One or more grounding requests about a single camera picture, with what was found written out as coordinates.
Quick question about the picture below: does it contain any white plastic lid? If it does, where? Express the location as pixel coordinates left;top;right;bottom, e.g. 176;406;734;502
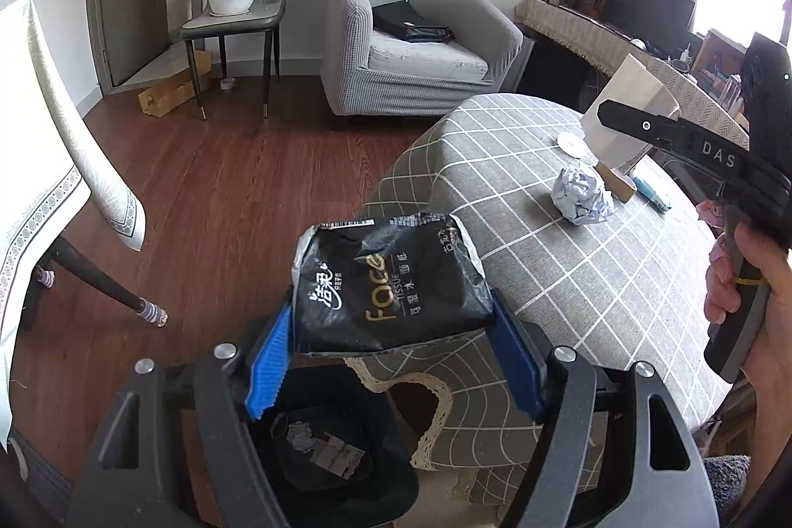
557;131;589;158

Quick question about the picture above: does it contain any black monitor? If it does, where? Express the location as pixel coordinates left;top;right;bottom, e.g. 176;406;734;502
603;0;697;55

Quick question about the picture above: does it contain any brown cardboard piece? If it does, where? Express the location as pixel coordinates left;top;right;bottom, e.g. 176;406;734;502
594;163;638;202

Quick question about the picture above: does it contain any black bag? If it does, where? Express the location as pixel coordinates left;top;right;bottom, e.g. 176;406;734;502
371;0;455;43

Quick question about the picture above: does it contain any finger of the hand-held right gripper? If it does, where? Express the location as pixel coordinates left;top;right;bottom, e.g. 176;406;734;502
597;99;689;146

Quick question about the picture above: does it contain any white paper bag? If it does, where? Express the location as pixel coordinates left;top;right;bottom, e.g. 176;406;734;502
582;54;682;176

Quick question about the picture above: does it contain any blue white wrapper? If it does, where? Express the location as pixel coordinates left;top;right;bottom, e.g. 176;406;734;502
631;175;673;213

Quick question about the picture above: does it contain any grey dining chair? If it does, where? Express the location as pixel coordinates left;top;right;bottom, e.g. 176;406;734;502
181;0;292;121

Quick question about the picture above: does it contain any grey armchair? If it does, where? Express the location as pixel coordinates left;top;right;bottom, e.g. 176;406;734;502
320;0;526;117

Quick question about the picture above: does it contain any pale patterned tablecloth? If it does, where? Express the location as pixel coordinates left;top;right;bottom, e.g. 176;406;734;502
0;0;148;451

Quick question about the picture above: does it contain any crumpled paper ball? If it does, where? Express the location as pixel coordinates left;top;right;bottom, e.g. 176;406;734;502
286;422;318;451
552;163;615;225

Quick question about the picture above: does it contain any person's right forearm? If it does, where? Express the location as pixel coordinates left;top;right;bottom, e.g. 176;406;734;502
739;355;792;510

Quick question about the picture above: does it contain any person's grey trouser leg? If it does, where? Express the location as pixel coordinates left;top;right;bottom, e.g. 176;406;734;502
704;455;751;520

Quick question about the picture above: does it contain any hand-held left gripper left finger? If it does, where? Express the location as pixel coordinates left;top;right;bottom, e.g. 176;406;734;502
65;302;295;528

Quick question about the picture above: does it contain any white folded card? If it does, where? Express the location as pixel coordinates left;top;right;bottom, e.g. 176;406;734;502
309;432;366;473

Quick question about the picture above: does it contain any dark trash bin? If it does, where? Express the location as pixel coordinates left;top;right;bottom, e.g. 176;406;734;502
247;364;422;528

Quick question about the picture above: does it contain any person's right hand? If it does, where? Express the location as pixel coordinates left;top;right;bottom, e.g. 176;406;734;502
704;224;792;381

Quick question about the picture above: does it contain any brown cardboard box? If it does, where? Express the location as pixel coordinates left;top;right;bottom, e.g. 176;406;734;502
137;48;214;117

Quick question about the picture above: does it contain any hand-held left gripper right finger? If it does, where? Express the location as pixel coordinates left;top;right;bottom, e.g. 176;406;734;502
489;288;722;528

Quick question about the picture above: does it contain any cream lace trim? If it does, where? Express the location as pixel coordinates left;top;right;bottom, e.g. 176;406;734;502
345;358;455;470

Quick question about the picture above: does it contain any beige fringed cloth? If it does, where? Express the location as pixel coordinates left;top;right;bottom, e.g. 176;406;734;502
515;0;752;145

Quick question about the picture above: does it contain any black tissue packet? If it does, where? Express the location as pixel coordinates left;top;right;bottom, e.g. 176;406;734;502
291;212;496;357

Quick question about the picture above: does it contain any dark wooden table leg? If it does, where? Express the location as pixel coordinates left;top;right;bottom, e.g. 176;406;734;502
37;237;168;328

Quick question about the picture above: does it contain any grey checked tablecloth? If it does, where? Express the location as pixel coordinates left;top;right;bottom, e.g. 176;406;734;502
343;94;752;504

